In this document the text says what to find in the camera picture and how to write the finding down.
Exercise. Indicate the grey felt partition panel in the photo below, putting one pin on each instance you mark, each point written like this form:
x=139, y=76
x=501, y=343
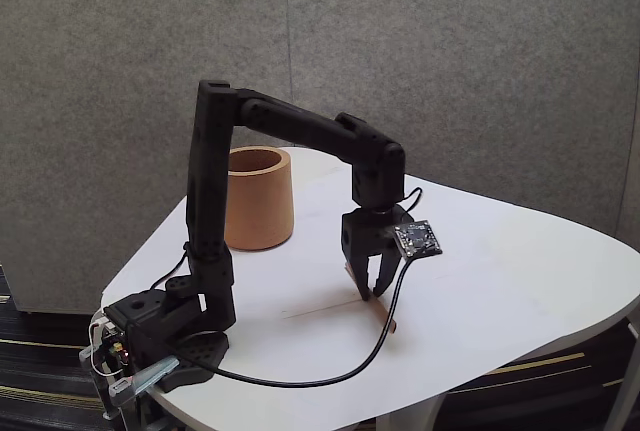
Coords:
x=632, y=151
x=450, y=51
x=125, y=51

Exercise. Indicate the bare camera circuit board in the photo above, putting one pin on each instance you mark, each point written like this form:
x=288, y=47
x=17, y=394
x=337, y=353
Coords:
x=417, y=238

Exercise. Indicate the white table leg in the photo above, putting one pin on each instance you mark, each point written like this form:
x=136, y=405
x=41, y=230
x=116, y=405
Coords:
x=410, y=416
x=625, y=391

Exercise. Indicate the cork pen holder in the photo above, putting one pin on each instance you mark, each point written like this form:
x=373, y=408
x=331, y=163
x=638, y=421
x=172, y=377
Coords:
x=260, y=211

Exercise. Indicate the grey metal table clamp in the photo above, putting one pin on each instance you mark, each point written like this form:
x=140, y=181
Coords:
x=155, y=371

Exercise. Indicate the tan wooden pen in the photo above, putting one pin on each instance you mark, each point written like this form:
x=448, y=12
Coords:
x=387, y=321

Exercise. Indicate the white paper sheet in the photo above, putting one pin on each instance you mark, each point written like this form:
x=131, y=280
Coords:
x=500, y=251
x=425, y=366

